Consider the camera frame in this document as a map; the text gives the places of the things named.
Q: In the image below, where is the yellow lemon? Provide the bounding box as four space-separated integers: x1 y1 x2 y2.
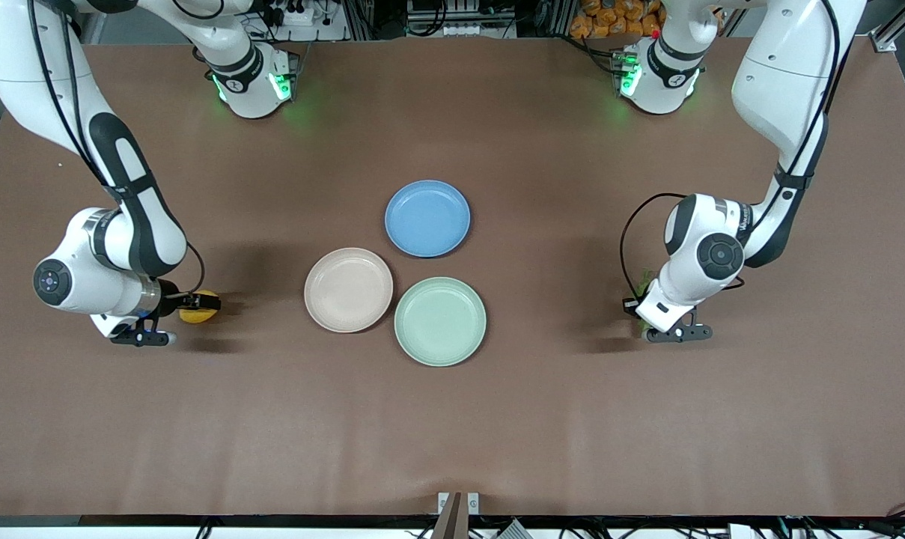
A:
180 290 219 325

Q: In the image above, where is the green lettuce leaf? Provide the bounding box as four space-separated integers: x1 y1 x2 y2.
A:
635 268 656 334

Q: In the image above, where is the pink round plate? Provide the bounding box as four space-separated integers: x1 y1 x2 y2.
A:
304 247 394 334

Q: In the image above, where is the green round plate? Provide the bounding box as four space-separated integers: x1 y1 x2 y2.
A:
394 276 488 368

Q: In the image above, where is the blue round plate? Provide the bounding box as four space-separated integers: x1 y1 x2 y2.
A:
384 180 472 258

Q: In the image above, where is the orange packets pile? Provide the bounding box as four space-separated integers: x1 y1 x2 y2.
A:
570 0 666 40

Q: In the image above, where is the white power strip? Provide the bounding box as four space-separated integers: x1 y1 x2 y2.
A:
261 0 348 42

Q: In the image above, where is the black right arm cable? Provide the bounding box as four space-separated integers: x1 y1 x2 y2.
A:
27 0 206 299

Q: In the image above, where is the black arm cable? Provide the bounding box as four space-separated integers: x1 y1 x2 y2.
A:
27 0 206 299
620 0 842 304

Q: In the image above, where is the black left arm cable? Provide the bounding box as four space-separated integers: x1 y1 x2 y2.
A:
620 0 842 304

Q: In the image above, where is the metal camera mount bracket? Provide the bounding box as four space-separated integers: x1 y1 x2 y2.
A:
431 491 481 539

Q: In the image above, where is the aluminium frame profile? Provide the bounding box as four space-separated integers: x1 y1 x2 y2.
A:
868 0 905 53

